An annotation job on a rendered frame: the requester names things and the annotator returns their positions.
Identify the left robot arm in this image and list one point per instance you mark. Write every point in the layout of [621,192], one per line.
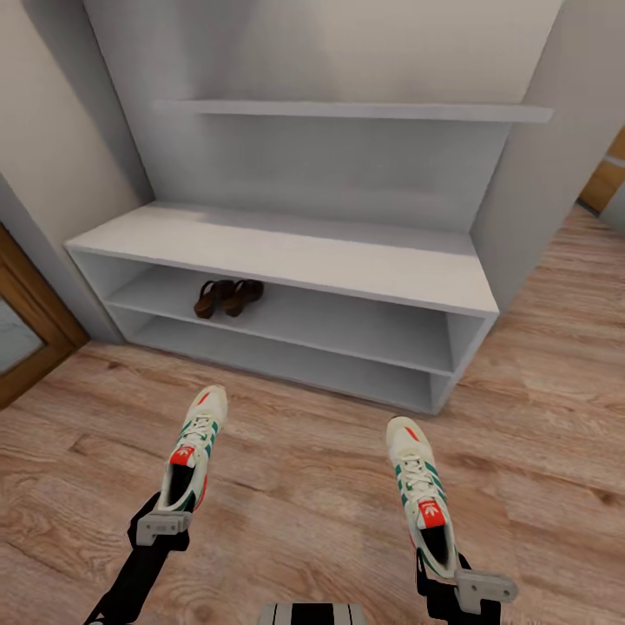
[153,533]

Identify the gym shoe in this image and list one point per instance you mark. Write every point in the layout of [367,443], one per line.
[429,521]
[186,472]

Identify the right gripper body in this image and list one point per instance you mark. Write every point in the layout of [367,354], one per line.
[442,604]

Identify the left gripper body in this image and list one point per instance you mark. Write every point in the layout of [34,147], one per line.
[149,560]

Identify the sandal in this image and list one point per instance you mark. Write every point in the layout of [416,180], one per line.
[249,290]
[218,292]

